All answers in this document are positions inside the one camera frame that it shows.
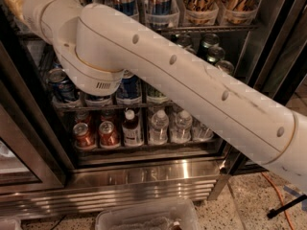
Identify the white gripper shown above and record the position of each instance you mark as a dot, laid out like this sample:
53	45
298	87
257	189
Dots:
31	9

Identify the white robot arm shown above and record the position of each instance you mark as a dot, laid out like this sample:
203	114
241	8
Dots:
96	45

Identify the blue Pepsi can front left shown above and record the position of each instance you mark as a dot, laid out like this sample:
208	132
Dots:
63	88

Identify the blue pepsi can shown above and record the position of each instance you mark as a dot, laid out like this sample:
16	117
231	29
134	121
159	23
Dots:
97	99
130	87
63	88

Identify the blue Pepsi can front middle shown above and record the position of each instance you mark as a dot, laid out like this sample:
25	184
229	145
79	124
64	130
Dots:
97	99

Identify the blue Pepsi can front right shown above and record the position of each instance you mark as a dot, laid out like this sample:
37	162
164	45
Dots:
130	87

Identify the red can left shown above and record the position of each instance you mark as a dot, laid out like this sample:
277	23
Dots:
84	137

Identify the stainless steel fridge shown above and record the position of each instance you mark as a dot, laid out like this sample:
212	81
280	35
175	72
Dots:
68	179

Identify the green can front left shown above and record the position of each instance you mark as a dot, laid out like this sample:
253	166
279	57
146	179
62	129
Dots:
154	93

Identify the green can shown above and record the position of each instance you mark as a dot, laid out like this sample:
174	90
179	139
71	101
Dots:
215	54
154	93
226	66

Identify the green can front right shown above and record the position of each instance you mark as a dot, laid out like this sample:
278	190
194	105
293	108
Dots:
226	66

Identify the fridge glass door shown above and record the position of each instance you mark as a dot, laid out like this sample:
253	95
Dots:
273	55

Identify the brown drink bottle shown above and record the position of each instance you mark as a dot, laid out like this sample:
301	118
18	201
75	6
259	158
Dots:
132	130

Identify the water bottle right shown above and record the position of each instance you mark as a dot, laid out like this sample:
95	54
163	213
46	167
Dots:
200	131

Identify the clear plastic bin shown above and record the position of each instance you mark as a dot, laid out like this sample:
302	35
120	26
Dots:
163	214

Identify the black stand leg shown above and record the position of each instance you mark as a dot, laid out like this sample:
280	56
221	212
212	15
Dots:
274	212

